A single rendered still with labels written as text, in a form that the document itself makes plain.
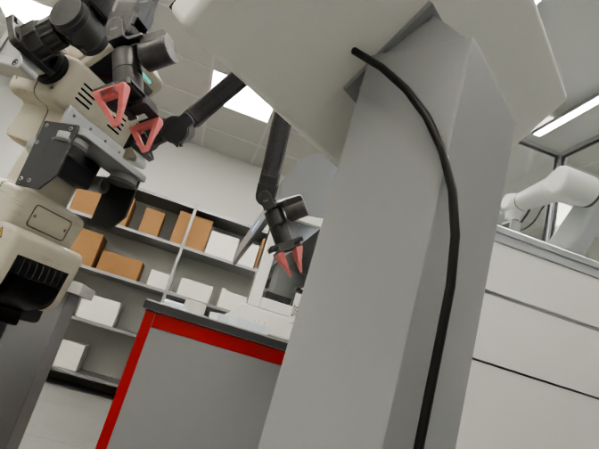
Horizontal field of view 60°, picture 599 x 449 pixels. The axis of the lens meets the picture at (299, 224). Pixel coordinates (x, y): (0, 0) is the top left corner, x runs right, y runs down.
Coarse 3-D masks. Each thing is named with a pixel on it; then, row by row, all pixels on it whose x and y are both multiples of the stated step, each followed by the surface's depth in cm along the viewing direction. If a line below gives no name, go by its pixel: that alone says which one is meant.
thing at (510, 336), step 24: (480, 312) 107; (504, 312) 108; (528, 312) 109; (480, 336) 106; (504, 336) 107; (528, 336) 108; (552, 336) 109; (576, 336) 111; (480, 360) 105; (504, 360) 106; (528, 360) 107; (552, 360) 108; (576, 360) 109; (576, 384) 108
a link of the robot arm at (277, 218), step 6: (282, 204) 155; (270, 210) 153; (276, 210) 153; (282, 210) 154; (270, 216) 153; (276, 216) 152; (282, 216) 153; (288, 216) 153; (270, 222) 153; (276, 222) 152; (282, 222) 152
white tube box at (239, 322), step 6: (234, 318) 175; (240, 318) 174; (234, 324) 173; (240, 324) 174; (246, 324) 175; (252, 324) 176; (258, 324) 177; (252, 330) 175; (258, 330) 176; (264, 330) 177
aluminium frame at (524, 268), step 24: (504, 240) 112; (528, 240) 113; (504, 264) 110; (528, 264) 112; (552, 264) 113; (576, 264) 114; (504, 288) 109; (528, 288) 111; (552, 288) 112; (576, 288) 113; (552, 312) 111; (576, 312) 112
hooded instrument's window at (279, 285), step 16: (288, 224) 245; (304, 224) 246; (256, 240) 291; (304, 240) 245; (256, 256) 259; (288, 256) 241; (304, 256) 243; (240, 272) 327; (256, 272) 239; (272, 272) 238; (304, 272) 242; (240, 288) 288; (272, 288) 237; (288, 288) 238; (224, 304) 373; (240, 304) 257; (288, 304) 237
